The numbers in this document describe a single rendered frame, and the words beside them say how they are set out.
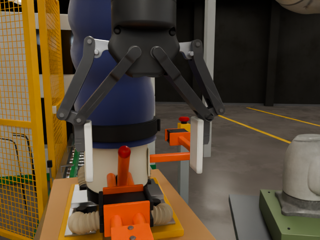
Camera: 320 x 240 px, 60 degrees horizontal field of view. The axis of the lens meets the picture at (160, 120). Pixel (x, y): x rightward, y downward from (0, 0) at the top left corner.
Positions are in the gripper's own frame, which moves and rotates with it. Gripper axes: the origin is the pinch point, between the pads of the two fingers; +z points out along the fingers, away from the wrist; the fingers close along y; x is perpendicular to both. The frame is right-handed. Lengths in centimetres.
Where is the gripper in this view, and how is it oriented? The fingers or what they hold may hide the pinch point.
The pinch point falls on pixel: (145, 165)
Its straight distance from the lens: 35.7
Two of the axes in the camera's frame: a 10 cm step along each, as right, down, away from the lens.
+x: 2.1, 1.7, -9.6
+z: 0.0, 9.9, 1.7
